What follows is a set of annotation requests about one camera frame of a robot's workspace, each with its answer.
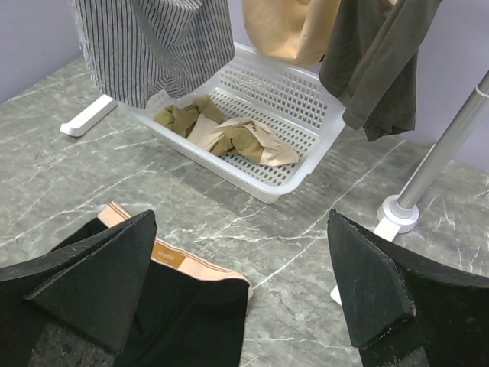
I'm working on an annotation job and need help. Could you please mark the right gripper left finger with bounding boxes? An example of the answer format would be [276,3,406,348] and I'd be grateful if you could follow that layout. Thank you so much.
[1,210,157,366]

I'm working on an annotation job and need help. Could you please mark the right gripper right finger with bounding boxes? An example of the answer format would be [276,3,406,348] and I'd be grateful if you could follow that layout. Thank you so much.
[328,210,488,366]

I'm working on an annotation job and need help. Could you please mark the black underwear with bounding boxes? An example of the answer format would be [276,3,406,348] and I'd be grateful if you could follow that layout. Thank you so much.
[48,203,253,366]

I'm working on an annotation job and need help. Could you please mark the beige underwear in basket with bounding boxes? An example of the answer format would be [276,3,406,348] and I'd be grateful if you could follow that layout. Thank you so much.
[154,95,299,167]

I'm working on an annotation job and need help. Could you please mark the dark olive hanging underwear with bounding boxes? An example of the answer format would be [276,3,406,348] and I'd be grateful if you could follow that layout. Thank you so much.
[319,0,441,141]

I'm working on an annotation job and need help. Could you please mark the striped grey hanging underwear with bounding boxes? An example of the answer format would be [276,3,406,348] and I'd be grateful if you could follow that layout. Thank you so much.
[69,0,235,109]

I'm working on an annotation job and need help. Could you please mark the beige hanging underwear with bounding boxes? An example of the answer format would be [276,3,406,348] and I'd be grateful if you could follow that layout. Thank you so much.
[242,0,340,67]

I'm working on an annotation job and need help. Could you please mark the white clothes rack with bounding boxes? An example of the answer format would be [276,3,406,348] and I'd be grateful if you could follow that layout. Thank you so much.
[59,70,489,307]

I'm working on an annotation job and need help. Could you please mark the white plastic basket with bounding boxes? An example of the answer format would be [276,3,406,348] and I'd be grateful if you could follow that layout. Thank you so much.
[120,44,345,204]

